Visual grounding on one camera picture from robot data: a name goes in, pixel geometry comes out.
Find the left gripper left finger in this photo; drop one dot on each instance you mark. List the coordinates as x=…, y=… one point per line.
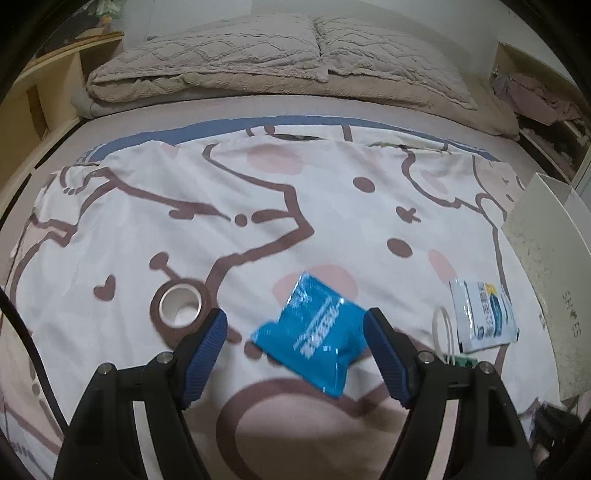
x=197, y=353

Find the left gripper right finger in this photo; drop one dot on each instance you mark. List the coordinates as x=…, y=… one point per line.
x=394, y=354

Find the blue snack packet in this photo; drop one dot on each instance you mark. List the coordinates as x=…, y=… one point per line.
x=318, y=335

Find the white blue medicine sachet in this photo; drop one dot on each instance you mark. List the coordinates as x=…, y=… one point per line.
x=484, y=315

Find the brown tape roll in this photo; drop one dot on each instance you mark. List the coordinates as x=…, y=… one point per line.
x=178, y=308

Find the cartoon print blanket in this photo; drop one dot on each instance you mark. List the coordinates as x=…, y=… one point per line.
x=387, y=218

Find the white shoe box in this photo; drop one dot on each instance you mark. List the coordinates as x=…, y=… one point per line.
x=549, y=230

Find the wooden bedside shelf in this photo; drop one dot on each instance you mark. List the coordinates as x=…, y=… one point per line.
x=37, y=111

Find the right beige pillow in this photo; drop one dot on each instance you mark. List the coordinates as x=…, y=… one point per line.
x=352, y=47

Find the beige pillow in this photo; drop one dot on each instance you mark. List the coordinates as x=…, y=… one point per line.
x=352, y=47
x=282, y=45

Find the left beige pillow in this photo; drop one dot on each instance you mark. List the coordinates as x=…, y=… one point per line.
x=282, y=45

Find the wall shelf with clothes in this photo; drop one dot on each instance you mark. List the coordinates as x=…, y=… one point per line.
x=552, y=113

